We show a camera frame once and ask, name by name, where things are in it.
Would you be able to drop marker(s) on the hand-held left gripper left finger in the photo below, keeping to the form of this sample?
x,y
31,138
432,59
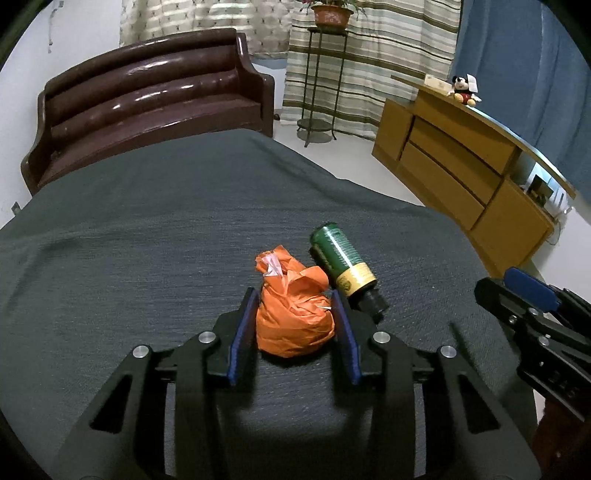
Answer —
x,y
242,332

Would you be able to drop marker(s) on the striped beige curtain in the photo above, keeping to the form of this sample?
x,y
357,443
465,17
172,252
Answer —
x,y
392,46
184,18

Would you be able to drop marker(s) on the green bottle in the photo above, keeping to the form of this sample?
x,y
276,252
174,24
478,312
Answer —
x,y
337,254

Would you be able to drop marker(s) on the plush toy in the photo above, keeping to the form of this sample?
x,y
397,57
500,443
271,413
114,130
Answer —
x,y
461,90

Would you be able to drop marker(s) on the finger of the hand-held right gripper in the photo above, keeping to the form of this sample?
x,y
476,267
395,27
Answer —
x,y
508,309
531,286

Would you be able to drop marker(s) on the orange knotted plastic bag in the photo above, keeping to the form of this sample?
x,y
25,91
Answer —
x,y
291,318

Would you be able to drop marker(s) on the blue curtain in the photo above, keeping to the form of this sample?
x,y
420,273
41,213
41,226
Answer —
x,y
517,69

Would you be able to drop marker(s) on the small dark frame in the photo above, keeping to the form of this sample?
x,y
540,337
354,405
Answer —
x,y
540,187

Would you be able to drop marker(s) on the wooden cabinet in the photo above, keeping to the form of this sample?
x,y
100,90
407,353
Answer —
x,y
438,175

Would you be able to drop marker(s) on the brown leather sofa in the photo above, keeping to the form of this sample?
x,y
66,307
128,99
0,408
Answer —
x,y
138,101

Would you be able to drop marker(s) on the potted plant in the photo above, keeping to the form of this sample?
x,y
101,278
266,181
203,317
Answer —
x,y
330,16

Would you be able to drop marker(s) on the person's right forearm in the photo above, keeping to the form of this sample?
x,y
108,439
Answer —
x,y
563,443

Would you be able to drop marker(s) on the beige box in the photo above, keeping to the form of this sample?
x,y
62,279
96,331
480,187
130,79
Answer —
x,y
436,82

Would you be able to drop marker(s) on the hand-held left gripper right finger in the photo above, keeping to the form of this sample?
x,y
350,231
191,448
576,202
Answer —
x,y
346,332

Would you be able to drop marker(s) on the wall outlet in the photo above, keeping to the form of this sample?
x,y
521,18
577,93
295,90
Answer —
x,y
15,207

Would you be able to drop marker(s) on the metal plant stand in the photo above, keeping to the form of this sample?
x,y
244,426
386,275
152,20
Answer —
x,y
314,124

